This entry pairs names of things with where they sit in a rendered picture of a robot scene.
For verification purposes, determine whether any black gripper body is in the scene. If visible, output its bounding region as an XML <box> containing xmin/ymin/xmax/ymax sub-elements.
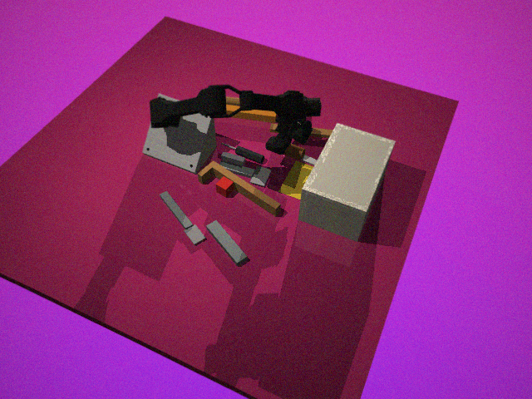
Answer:
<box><xmin>266</xmin><ymin>117</ymin><xmax>306</xmax><ymax>155</ymax></box>

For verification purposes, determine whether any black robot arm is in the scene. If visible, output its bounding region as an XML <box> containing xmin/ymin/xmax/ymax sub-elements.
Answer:
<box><xmin>150</xmin><ymin>85</ymin><xmax>322</xmax><ymax>145</ymax></box>

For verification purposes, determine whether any orange rod with dark cylindrical end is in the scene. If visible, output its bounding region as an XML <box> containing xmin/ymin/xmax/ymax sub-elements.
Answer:
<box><xmin>226</xmin><ymin>97</ymin><xmax>240</xmax><ymax>106</ymax></box>

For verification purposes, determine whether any red cube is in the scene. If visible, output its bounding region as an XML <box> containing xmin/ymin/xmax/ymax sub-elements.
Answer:
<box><xmin>216</xmin><ymin>177</ymin><xmax>234</xmax><ymax>198</ymax></box>

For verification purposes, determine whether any black-handled metal rod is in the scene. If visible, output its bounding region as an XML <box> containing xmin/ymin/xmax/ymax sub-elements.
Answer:
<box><xmin>221</xmin><ymin>143</ymin><xmax>264</xmax><ymax>164</ymax></box>

